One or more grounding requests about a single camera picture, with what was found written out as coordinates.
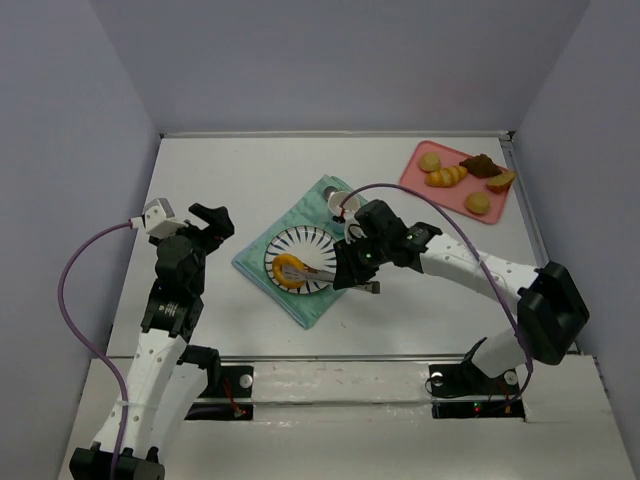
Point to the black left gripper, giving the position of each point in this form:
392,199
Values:
209,232

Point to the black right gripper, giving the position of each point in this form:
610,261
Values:
345,265

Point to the ring donut bread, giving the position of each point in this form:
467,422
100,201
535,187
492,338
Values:
279,264

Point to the metal tongs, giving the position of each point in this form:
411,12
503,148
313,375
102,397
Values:
325,277

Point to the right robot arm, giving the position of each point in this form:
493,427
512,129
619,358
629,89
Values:
543,306

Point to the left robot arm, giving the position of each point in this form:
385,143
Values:
167,372

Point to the croissant bread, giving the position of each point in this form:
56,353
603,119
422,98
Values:
446,177

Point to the chocolate bread piece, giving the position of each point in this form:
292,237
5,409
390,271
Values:
481,166

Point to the light blue mug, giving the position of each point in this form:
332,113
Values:
341,210

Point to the striped white plate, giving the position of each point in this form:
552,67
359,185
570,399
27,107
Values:
311,245

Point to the metal spoon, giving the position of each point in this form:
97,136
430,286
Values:
329,191

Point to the teal cloth placemat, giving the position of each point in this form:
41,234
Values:
311,209

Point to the round bun upper left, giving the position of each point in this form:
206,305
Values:
429,162

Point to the round bun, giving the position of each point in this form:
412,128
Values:
429,162
478,203

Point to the pink tray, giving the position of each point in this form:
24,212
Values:
452,198

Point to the round bun lower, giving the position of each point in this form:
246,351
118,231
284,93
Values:
478,203

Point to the sliced cake piece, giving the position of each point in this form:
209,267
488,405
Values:
501,183

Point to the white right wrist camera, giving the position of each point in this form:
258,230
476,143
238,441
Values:
351,227

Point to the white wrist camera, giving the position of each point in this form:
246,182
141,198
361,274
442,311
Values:
351,227
159,219

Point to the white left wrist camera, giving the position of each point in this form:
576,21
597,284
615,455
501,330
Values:
159,219

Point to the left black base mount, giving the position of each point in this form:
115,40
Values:
229,400

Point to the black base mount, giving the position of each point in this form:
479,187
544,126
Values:
229,400
455,397

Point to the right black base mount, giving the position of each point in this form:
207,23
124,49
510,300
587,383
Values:
455,397

